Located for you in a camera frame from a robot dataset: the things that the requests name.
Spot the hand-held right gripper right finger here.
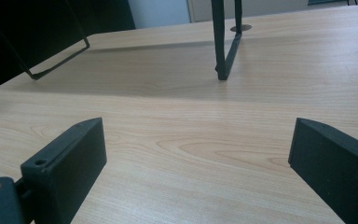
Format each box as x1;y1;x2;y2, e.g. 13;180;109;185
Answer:
287;117;358;224

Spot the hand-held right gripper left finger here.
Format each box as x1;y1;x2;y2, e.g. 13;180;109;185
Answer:
21;117;108;224

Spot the black metal stand leg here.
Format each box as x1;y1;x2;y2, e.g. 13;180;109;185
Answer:
211;0;243;81

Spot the black metal stand frame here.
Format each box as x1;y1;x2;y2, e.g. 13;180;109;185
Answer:
0;0;90;81

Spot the round table cable grommet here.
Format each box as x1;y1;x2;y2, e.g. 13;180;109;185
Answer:
229;24;253;33

